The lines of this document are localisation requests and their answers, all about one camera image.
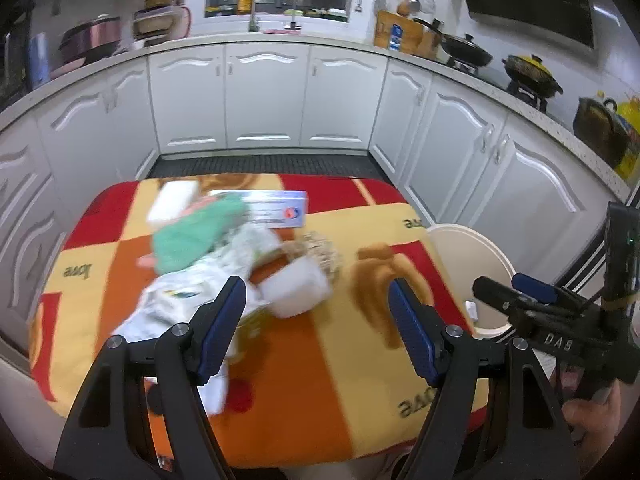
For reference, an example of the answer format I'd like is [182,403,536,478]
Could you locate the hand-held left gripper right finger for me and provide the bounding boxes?
[388,278,582,480]

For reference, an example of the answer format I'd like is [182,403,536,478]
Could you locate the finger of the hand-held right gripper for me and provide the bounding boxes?
[472,275,546,333]
[512,272,593,313]

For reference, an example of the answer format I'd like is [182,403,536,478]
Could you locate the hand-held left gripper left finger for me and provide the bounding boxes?
[52,276,248,480]

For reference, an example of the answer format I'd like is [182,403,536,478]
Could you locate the beige round trash bin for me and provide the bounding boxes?
[424,223,517,339]

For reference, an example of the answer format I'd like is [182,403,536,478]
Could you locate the white plastic wrapper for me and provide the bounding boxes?
[112,222,283,416]

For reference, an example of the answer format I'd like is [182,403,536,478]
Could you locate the person's right hand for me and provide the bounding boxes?
[562,382,623,461]

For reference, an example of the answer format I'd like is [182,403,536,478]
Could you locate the white foam block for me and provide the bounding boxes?
[260,259,332,319]

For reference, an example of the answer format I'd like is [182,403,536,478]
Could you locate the red orange printed blanket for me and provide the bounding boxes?
[27,172,490,471]

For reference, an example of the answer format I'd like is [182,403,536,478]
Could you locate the teal green crumpled packet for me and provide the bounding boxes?
[151,195,247,272]

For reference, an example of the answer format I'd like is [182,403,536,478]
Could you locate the long white blue carton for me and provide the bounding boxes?
[209,190,309,229]

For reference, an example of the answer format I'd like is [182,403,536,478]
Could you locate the flat white box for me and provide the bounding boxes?
[146,180,199,224]

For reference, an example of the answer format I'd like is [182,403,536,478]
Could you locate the dark stock pot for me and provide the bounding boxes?
[572,97,632,167]

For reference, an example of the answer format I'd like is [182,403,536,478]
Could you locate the black ribbed floor mat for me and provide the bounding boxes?
[147,154,392,182]

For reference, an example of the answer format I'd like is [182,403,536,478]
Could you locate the yellow bag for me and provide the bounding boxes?
[614,91,640,182]

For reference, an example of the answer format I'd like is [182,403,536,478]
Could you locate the yellow black casserole pot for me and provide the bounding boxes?
[502,53,564,99]

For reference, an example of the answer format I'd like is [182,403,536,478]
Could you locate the white kitchen cabinets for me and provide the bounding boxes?
[0,35,632,356]

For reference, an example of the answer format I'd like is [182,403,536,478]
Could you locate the black wok with lid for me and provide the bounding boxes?
[440,33,494,69]

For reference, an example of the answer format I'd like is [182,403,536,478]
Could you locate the wooden cutting board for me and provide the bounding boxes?
[373,10,442,59]

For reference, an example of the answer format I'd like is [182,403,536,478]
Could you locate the dish rack with bowls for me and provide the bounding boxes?
[131,0,194,44]

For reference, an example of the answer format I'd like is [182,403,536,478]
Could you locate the metal sink faucet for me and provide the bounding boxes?
[225,0,262,34]

